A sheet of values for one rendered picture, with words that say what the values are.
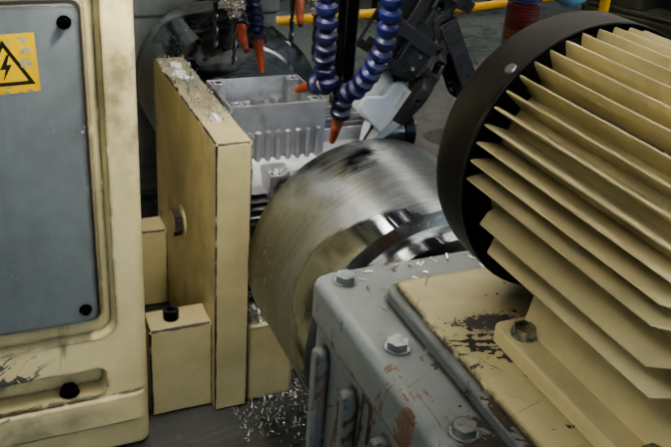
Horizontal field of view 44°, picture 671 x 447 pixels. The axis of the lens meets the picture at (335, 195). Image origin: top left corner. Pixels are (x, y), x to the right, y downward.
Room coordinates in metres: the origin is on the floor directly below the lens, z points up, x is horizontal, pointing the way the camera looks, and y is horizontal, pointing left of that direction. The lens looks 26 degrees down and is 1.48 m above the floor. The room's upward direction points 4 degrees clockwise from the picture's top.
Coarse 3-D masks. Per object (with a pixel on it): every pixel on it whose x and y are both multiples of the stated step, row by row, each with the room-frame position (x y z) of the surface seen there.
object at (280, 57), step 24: (168, 24) 1.25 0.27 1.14; (192, 24) 1.21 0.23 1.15; (144, 48) 1.26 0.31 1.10; (168, 48) 1.18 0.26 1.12; (192, 48) 1.14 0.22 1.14; (216, 48) 1.16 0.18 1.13; (240, 48) 1.17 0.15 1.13; (264, 48) 1.18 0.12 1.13; (288, 48) 1.20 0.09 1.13; (144, 72) 1.21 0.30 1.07; (216, 72) 1.15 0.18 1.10; (240, 72) 1.17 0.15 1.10; (288, 72) 1.20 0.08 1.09; (312, 72) 1.22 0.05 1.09; (144, 96) 1.20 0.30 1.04
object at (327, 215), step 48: (384, 144) 0.77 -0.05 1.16; (288, 192) 0.73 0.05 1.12; (336, 192) 0.69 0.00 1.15; (384, 192) 0.67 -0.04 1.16; (432, 192) 0.67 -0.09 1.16; (288, 240) 0.68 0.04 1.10; (336, 240) 0.63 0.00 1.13; (384, 240) 0.61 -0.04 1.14; (432, 240) 0.61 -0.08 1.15; (288, 288) 0.64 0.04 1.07; (288, 336) 0.62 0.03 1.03
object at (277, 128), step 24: (216, 96) 0.94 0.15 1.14; (240, 96) 1.00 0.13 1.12; (264, 96) 1.01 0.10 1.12; (288, 96) 1.01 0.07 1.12; (312, 96) 0.95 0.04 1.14; (240, 120) 0.90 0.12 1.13; (264, 120) 0.91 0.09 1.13; (288, 120) 0.92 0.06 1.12; (312, 120) 0.94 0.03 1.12; (264, 144) 0.91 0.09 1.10; (288, 144) 0.92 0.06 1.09; (312, 144) 0.94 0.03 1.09
